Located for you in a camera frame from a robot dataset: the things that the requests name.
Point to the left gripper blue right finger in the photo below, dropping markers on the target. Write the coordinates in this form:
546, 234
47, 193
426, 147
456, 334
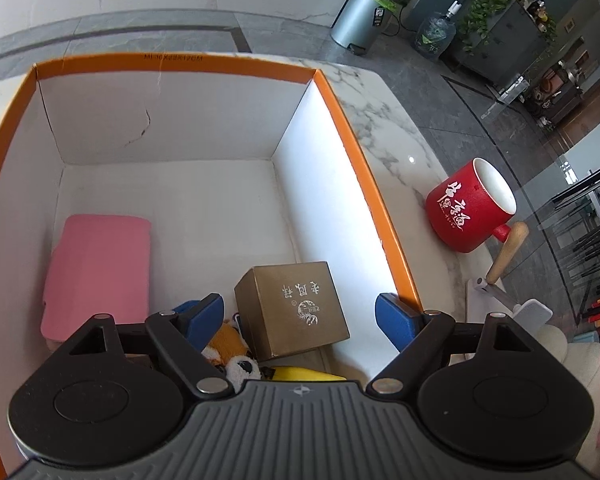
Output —
421, 339

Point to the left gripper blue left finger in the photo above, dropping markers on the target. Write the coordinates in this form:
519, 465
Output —
178, 337

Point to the gold square box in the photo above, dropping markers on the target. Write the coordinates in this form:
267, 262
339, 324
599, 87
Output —
289, 309

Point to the pink case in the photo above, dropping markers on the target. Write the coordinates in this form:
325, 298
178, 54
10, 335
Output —
101, 264

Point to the red mug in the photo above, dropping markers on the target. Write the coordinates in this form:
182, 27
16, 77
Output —
470, 206

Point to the orange cardboard box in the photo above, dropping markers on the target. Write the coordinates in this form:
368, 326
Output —
234, 161

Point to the water jug with pump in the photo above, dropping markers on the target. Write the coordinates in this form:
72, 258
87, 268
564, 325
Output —
436, 32

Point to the dark green cabinet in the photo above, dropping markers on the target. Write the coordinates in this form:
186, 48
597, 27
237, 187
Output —
515, 38

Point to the silver trash bin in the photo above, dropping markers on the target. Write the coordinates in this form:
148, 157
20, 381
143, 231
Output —
360, 22

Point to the plush toy keychain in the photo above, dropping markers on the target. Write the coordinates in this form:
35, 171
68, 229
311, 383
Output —
228, 352

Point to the wooden handle knife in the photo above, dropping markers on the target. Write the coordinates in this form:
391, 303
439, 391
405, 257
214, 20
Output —
488, 297

